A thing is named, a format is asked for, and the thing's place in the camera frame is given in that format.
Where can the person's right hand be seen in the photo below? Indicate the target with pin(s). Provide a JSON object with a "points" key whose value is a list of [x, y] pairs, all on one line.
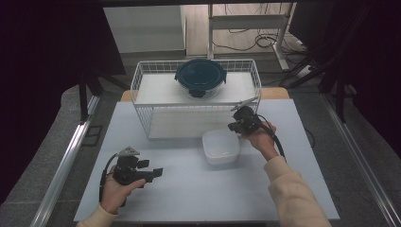
{"points": [[265, 142]]}

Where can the aluminium rail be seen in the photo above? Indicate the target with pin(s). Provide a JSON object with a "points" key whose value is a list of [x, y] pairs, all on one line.
{"points": [[67, 160], [359, 157]]}

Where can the black curtain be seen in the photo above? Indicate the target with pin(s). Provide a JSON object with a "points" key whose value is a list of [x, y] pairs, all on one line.
{"points": [[372, 63], [47, 47]]}

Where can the white square container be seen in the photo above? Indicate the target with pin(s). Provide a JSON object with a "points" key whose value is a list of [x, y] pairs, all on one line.
{"points": [[220, 146]]}

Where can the dark floor grate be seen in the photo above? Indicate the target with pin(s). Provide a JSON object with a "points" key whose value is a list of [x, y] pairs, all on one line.
{"points": [[93, 135]]}

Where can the white cabinet panel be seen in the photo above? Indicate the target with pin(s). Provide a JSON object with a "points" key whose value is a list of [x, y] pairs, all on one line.
{"points": [[143, 28]]}

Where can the person's left hand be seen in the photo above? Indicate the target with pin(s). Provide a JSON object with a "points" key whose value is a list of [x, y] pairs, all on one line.
{"points": [[113, 195]]}

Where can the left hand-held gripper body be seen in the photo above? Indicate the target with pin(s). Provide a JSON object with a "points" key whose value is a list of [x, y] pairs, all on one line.
{"points": [[126, 171]]}

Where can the wooden table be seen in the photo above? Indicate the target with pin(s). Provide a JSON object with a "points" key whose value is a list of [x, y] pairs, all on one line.
{"points": [[274, 93]]}

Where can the round container with dark lid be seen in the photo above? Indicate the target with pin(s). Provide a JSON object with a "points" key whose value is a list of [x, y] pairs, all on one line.
{"points": [[200, 74]]}

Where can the black metal stand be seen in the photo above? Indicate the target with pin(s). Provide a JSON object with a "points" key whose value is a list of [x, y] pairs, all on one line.
{"points": [[339, 97], [83, 97]]}

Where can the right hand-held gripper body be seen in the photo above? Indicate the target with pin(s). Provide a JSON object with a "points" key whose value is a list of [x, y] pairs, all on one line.
{"points": [[249, 119]]}

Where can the white power strip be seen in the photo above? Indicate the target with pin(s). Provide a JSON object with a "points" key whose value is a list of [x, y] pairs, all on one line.
{"points": [[304, 71]]}

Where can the white desk frame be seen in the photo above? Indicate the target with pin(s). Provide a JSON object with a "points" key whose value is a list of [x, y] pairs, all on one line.
{"points": [[246, 21]]}

